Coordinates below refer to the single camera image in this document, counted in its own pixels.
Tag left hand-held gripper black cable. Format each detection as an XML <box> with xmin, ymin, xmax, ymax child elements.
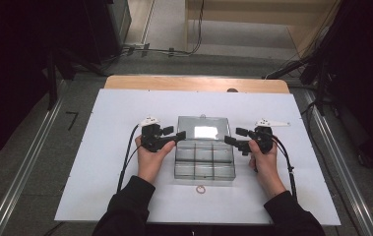
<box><xmin>116</xmin><ymin>123</ymin><xmax>142</xmax><ymax>194</ymax></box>

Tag black hanging cable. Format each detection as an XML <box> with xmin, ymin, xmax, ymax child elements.
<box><xmin>168</xmin><ymin>0</ymin><xmax>206</xmax><ymax>57</ymax></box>

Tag person's left hand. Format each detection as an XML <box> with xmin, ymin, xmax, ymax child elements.
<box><xmin>134</xmin><ymin>134</ymin><xmax>177</xmax><ymax>185</ymax></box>

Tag metal floor rail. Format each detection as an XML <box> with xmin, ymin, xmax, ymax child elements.
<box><xmin>0</xmin><ymin>81</ymin><xmax>66</xmax><ymax>236</ymax></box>
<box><xmin>304</xmin><ymin>89</ymin><xmax>373</xmax><ymax>236</ymax></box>

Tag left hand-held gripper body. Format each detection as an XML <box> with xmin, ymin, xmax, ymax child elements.
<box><xmin>140</xmin><ymin>116</ymin><xmax>175</xmax><ymax>153</ymax></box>

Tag person's right hand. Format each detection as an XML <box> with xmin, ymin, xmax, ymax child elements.
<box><xmin>247</xmin><ymin>137</ymin><xmax>287</xmax><ymax>200</ymax></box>

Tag clear grey plastic compartment box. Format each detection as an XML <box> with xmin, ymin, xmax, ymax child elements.
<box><xmin>173</xmin><ymin>114</ymin><xmax>237</xmax><ymax>182</ymax></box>

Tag white table board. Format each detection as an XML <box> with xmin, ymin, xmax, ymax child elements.
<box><xmin>54</xmin><ymin>88</ymin><xmax>342</xmax><ymax>227</ymax></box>

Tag black metal stand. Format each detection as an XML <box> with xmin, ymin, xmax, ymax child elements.
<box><xmin>44</xmin><ymin>48</ymin><xmax>106</xmax><ymax>111</ymax></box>

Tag power strip with plugs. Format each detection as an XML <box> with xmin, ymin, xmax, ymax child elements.
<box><xmin>122</xmin><ymin>42</ymin><xmax>152</xmax><ymax>58</ymax></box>

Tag dark cabinet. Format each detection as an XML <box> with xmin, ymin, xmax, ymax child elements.
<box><xmin>84</xmin><ymin>0</ymin><xmax>133</xmax><ymax>66</ymax></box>

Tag hand-held gripper black cable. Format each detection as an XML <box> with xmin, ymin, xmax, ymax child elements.
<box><xmin>116</xmin><ymin>123</ymin><xmax>142</xmax><ymax>194</ymax></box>
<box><xmin>270</xmin><ymin>132</ymin><xmax>298</xmax><ymax>202</ymax></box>

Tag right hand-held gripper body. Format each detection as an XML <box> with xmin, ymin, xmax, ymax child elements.
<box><xmin>239</xmin><ymin>118</ymin><xmax>291</xmax><ymax>157</ymax></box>

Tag right hand-held gripper black cable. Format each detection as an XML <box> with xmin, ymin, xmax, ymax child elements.
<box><xmin>270</xmin><ymin>132</ymin><xmax>298</xmax><ymax>202</ymax></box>

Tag wooden table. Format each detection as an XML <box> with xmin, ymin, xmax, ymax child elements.
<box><xmin>103</xmin><ymin>74</ymin><xmax>290</xmax><ymax>94</ymax></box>

